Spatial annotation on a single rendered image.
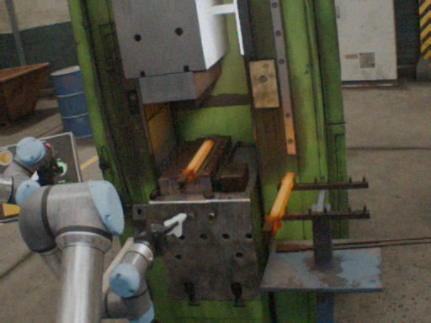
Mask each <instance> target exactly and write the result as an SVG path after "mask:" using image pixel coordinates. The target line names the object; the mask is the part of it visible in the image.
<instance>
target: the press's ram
mask: <svg viewBox="0 0 431 323"><path fill-rule="evenodd" d="M111 4H112V10H113V14H114V23H115V26H116V34H117V36H118V40H119V47H120V54H121V60H122V64H123V67H124V75H125V79H126V80H128V79H136V78H142V77H144V76H145V77H152V76H157V75H163V74H171V73H178V72H186V71H187V70H189V71H202V70H207V69H208V68H209V67H210V66H212V65H213V64H214V63H215V62H217V61H218V60H219V59H220V58H221V57H222V56H224V55H225V54H226V53H227V52H228V51H229V50H230V44H229V39H228V33H227V27H226V17H225V13H230V12H236V7H235V3H230V4H225V5H224V2H223V0H111Z"/></svg>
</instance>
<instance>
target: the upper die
mask: <svg viewBox="0 0 431 323"><path fill-rule="evenodd" d="M220 74H222V72H221V63H220V59H219V60H218V61H217V62H215V63H214V64H213V65H212V66H210V67H209V68H208V69H207V70H202V71H189V70H187V71H186V72H178V73H171V74H163V75H157V76H152V77H145V76H144V77H142V78H138V80H139V84H140V88H141V98H142V102H143V103H159V102H167V101H176V100H185V99H194V98H197V97H198V96H200V95H201V94H202V93H203V92H204V91H205V89H206V88H207V87H208V86H209V85H210V84H211V83H212V82H213V81H214V80H215V79H216V78H217V77H218V76H219V75H220Z"/></svg>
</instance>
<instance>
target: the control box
mask: <svg viewBox="0 0 431 323"><path fill-rule="evenodd" d="M40 141H41V142H42V143H46V144H48V146H49V145H50V146H55V148H56V149H57V153H58V156H56V159H57V160H58V162H60V163H62V164H63V165H64V166H65V171H64V173H63V174H61V175H59V176H58V177H54V180H55V182H56V185H57V184H60V183H69V182H72V183H83V180H82V174H81V165H80V161H79V157H78V153H77V145H76V137H75V136H74V135H73V134H72V132H68V133H65V134H60V135H54V136H51V137H47V138H43V139H40ZM17 146H18V144H15V145H11V146H6V147H0V155H1V154H2V153H4V152H7V153H9V154H10V155H11V160H10V161H9V163H7V164H3V163H2V162H0V174H3V173H4V172H5V171H6V169H7V168H8V166H9V165H10V163H11V162H12V160H13V159H14V158H15V155H16V154H17V153H16V148H17ZM14 221H16V222H17V221H19V214H15V215H9V216H5V215H4V212H3V203H0V223H2V224H8V223H11V222H14Z"/></svg>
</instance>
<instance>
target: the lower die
mask: <svg viewBox="0 0 431 323"><path fill-rule="evenodd" d="M211 136H216V138H215V140H214V141H213V143H212V144H211V146H210V148H209V150H208V151H207V152H206V153H205V155H204V158H203V159H202V161H201V162H200V163H199V165H198V166H197V167H196V169H195V170H194V175H195V179H192V180H191V182H190V184H189V186H187V188H186V189H178V186H180V184H177V181H178V179H179V178H180V176H181V170H186V168H187V167H188V165H189V164H190V163H191V162H192V160H193V158H194V156H195V155H196V153H197V152H198V151H199V150H200V148H201V147H202V145H203V144H204V142H205V140H207V139H208V138H209V137H211ZM221 139H227V140H228V144H229V148H230V147H232V142H231V136H230V135H227V136H220V135H208V136H207V137H206V138H199V139H196V140H188V141H187V145H184V148H183V149H181V150H180V151H181V152H179V153H178V156H176V157H175V158H174V161H172V162H171V165H169V166H168V170H165V171H164V173H162V174H161V177H160V178H158V182H159V186H160V190H161V195H182V194H200V193H205V192H208V191H211V192H212V193H213V192H214V190H215V188H216V186H214V185H213V183H212V181H213V179H214V171H213V167H211V166H207V167H206V170H204V167H205V165H206V164H207V162H208V161H209V160H210V157H211V156H213V152H214V151H215V150H216V147H217V145H218V144H219V143H220V140H221ZM221 143H225V144H226V146H227V151H228V144H227V141H226V140H223V141H222V142H221ZM215 155H216V156H218V157H219V158H220V163H221V154H220V153H219V152H216V153H215ZM211 160H215V162H216V163H217V168H219V167H218V166H219V163H218V159H217V158H216V157H215V156H214V157H212V159H211ZM181 191H183V193H181Z"/></svg>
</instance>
